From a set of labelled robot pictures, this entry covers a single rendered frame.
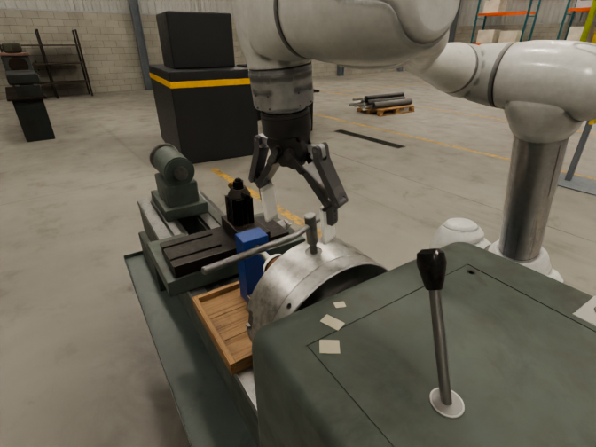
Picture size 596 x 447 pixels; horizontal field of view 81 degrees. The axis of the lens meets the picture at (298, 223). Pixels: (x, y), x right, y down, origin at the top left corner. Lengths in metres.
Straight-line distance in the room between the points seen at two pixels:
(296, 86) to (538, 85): 0.49
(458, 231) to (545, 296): 0.60
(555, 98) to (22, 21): 14.12
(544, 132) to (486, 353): 0.50
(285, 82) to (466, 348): 0.42
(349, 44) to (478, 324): 0.40
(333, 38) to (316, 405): 0.38
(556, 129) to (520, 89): 0.11
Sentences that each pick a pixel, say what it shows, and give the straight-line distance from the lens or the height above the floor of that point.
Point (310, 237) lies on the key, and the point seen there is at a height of 1.28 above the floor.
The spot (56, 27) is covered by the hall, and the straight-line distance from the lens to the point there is 14.45.
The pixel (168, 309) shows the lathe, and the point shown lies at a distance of 1.70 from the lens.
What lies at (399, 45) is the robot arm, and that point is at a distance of 0.35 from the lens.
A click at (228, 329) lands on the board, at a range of 1.04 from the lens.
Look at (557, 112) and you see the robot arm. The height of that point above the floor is 1.49.
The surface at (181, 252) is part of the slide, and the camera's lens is 1.25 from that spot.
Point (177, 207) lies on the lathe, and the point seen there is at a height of 0.92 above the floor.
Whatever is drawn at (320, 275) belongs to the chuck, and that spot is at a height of 1.23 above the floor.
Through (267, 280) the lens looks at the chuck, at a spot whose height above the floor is 1.19.
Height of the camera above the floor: 1.61
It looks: 28 degrees down
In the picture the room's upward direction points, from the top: straight up
